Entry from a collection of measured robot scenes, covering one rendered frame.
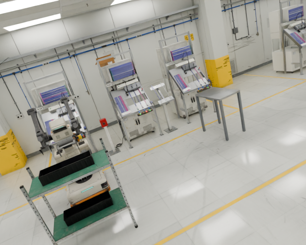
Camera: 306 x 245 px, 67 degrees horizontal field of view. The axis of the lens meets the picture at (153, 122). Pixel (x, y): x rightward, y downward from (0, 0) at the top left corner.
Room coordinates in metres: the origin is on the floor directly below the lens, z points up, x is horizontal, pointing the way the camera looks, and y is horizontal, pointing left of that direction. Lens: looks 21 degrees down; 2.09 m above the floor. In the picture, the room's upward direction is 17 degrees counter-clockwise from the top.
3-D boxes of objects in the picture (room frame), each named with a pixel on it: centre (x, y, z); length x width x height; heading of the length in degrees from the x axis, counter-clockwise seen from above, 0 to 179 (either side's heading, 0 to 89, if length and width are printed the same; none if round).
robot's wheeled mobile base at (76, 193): (3.29, 1.33, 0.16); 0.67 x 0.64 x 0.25; 17
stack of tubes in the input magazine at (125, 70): (5.06, 0.32, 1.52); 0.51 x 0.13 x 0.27; 105
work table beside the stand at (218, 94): (3.99, -1.27, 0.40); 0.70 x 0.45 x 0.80; 20
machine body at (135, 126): (5.16, 0.41, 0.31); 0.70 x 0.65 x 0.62; 105
